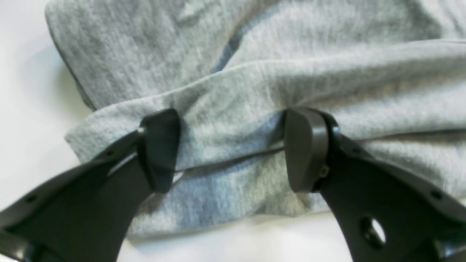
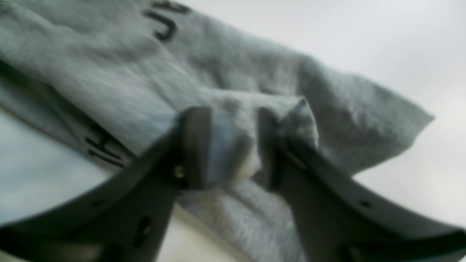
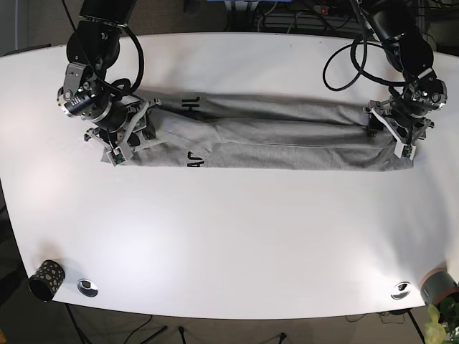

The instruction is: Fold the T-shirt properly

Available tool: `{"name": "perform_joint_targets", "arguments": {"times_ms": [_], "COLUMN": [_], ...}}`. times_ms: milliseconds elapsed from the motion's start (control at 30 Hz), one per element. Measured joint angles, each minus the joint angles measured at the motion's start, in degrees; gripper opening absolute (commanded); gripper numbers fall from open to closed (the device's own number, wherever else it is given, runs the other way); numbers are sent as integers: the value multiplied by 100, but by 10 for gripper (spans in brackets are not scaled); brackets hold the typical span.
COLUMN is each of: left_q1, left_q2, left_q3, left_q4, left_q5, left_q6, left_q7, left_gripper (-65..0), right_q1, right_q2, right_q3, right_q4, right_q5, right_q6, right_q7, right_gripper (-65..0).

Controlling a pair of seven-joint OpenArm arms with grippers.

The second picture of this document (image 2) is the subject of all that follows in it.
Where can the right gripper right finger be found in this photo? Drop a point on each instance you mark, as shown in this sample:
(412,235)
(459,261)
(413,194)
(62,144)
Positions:
(337,218)

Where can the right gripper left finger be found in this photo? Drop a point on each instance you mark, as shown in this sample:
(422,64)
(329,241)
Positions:
(125,218)

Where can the heather grey T-shirt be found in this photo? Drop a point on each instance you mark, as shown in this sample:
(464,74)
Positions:
(109,77)

